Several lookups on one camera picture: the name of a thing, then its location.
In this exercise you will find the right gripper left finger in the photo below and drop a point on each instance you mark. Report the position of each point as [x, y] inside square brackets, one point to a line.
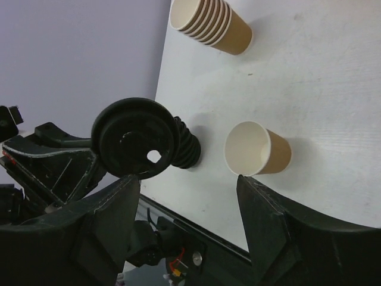
[83, 243]

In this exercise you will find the single brown paper cup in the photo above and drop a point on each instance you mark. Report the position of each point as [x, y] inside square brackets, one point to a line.
[250, 149]

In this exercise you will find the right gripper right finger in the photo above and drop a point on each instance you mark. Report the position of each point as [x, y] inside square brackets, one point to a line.
[292, 244]

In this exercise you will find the stack of black lids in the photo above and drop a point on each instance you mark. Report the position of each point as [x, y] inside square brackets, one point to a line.
[189, 150]

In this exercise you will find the stack of brown paper cups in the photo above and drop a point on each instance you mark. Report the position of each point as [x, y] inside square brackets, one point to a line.
[212, 23]

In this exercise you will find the black coffee cup lid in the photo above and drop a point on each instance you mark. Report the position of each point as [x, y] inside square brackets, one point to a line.
[135, 136]

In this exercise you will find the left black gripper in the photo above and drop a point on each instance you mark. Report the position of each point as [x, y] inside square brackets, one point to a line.
[53, 168]

